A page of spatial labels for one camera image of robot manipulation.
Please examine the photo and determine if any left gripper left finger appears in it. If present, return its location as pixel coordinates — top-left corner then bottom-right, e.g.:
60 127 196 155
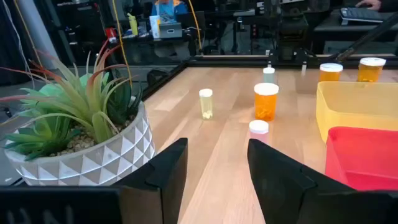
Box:
112 138 188 224

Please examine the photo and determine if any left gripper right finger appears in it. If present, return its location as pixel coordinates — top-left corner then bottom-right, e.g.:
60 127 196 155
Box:
248 139 357 224

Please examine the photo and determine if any small pink pill bottle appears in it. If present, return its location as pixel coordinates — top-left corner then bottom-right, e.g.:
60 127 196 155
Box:
248 119 270 146

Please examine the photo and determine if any orange pill bottle white cap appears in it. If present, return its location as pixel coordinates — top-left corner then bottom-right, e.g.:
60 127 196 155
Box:
253 82 280 122
357 57 387 83

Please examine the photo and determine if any small yellow pill bottle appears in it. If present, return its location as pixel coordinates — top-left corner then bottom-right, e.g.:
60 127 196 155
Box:
198 88 214 121

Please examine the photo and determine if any small green pill bottle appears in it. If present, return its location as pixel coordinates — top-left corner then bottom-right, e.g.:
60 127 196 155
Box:
262 67 276 85

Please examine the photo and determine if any orange bottle with taped cap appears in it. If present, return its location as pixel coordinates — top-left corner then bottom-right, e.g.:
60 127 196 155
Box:
319 62 344 83

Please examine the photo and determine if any red plastic bin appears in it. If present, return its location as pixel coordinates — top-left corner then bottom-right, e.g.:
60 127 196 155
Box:
325 126 398 192

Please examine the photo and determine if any yellow plastic bin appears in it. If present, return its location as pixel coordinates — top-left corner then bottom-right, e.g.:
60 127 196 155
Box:
315 80 398 144

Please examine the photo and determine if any green plant in white pot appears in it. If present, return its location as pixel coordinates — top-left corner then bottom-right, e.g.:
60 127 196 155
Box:
0 39 156 187

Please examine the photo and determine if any grey box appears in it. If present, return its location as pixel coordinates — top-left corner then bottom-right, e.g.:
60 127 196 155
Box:
159 22 183 39

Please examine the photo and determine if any white carton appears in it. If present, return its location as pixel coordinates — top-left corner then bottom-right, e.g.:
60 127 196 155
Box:
149 14 162 40

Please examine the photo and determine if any red object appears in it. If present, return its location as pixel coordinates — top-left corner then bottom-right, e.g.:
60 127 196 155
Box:
104 27 118 40

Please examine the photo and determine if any yellow-green bottle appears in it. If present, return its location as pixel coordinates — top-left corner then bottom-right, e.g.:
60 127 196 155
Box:
127 12 139 37

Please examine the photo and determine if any black desk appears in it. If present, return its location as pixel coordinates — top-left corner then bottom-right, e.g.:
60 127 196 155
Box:
312 9 398 55

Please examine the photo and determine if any grey computer keyboard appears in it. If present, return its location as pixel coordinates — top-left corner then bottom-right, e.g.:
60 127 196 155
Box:
338 6 385 26

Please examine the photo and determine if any grey pole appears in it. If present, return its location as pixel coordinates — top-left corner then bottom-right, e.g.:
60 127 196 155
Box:
15 0 60 71

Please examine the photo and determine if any person's hand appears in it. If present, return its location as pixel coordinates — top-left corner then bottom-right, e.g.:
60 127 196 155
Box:
355 0 382 11

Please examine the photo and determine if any yellow cable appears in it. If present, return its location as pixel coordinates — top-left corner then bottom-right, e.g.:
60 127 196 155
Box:
187 0 203 52
111 0 134 90

